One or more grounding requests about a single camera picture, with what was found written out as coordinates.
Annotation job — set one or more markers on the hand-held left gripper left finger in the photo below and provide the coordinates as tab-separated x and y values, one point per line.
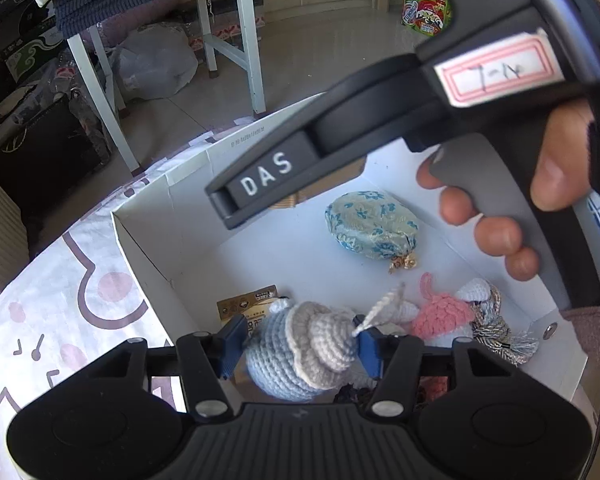
232	347

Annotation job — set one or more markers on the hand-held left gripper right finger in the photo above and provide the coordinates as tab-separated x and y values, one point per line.
370	357

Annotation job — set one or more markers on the dark crochet piece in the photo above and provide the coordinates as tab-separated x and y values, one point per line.
352	394

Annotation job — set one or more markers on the small yellow pack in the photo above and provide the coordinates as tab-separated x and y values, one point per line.
240	305

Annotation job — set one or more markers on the pink crochet charm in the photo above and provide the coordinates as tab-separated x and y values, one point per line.
435	387

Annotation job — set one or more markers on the pink white crochet doll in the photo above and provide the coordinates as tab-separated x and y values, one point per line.
440	312

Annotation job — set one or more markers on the white cardboard box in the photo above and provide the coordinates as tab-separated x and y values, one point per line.
190	240

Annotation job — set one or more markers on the blue floral fabric pouch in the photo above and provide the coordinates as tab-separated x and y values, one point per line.
370	230

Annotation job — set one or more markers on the person's right forearm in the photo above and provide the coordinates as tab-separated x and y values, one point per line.
595	330

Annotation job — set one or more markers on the person's right hand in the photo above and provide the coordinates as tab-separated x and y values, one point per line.
500	235

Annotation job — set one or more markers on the green printed carton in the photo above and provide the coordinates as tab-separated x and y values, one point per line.
427	7

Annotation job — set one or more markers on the cartoon printed blanket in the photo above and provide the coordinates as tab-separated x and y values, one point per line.
55	270

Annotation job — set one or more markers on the translucent plastic bag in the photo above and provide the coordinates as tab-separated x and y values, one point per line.
155	65

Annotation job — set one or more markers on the white hard-shell suitcase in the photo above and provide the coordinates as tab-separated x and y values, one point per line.
0	240

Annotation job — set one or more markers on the black box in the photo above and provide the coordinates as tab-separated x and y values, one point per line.
35	145

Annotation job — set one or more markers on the white metal frame stool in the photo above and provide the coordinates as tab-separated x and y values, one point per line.
247	50

